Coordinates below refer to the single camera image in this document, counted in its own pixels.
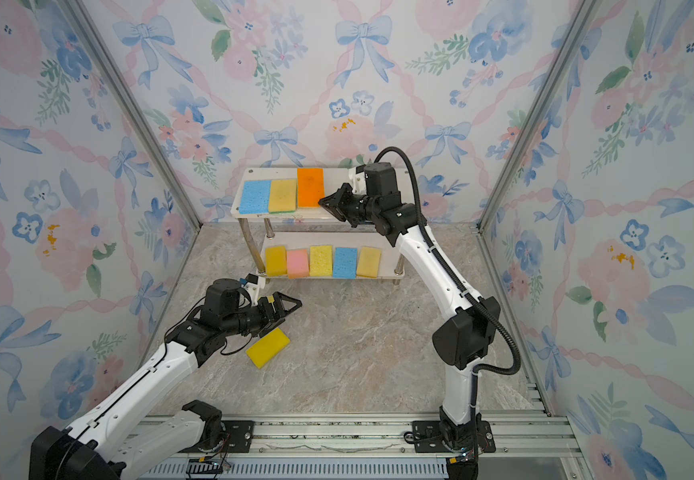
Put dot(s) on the orange sponge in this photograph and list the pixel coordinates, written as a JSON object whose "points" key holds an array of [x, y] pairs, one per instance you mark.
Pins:
{"points": [[310, 184]]}

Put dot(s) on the left aluminium corner post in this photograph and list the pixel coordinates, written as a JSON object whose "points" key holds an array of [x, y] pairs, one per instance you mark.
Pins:
{"points": [[80, 19]]}

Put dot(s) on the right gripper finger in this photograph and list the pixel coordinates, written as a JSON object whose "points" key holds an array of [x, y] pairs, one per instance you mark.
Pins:
{"points": [[340, 210], [341, 198]]}

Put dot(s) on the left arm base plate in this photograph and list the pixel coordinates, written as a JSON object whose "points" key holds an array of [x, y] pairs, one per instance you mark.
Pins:
{"points": [[229, 436]]}

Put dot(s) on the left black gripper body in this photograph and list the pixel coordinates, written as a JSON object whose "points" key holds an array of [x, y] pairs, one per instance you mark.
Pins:
{"points": [[268, 311]]}

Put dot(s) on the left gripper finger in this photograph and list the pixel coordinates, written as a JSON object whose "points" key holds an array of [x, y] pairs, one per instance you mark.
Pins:
{"points": [[277, 319], [278, 300]]}

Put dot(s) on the blue sponge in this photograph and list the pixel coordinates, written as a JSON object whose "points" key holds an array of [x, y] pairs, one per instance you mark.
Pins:
{"points": [[345, 263], [255, 197]]}

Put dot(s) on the tan yellow sponge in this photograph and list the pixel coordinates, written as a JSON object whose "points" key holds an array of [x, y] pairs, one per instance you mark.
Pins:
{"points": [[283, 196]]}

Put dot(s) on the white two-tier shelf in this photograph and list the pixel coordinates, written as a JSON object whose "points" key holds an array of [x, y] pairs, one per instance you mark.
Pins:
{"points": [[306, 227]]}

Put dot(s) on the small tan sponge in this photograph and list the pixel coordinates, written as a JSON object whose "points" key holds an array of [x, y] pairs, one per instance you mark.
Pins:
{"points": [[369, 262]]}

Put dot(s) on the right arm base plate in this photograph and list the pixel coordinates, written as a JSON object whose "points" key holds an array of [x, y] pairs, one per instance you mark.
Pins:
{"points": [[443, 437]]}

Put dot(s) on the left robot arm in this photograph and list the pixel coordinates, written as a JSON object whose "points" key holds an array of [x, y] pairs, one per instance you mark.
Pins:
{"points": [[101, 444]]}

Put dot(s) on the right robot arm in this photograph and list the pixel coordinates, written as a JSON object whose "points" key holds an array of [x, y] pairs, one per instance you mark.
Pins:
{"points": [[462, 341]]}

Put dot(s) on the aluminium corner post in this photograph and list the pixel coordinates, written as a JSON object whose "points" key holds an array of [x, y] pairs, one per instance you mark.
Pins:
{"points": [[80, 19], [545, 96]]}

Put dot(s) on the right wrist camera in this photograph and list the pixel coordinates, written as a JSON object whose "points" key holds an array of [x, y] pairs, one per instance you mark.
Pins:
{"points": [[357, 179]]}

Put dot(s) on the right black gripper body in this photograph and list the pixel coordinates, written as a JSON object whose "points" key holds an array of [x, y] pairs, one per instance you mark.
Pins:
{"points": [[353, 207]]}

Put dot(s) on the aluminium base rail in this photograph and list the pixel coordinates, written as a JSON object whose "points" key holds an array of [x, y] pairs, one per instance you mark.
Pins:
{"points": [[531, 444]]}

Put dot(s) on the yellow porous sponge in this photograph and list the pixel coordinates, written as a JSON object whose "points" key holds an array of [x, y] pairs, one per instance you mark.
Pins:
{"points": [[321, 261]]}

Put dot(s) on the pink sponge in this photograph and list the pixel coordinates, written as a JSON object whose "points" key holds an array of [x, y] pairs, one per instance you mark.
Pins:
{"points": [[298, 264]]}

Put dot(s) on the right aluminium corner post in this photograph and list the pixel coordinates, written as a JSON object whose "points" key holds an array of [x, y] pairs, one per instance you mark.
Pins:
{"points": [[545, 96]]}

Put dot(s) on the bright yellow sponge left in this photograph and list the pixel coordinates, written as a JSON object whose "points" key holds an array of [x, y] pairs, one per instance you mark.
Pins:
{"points": [[267, 347]]}

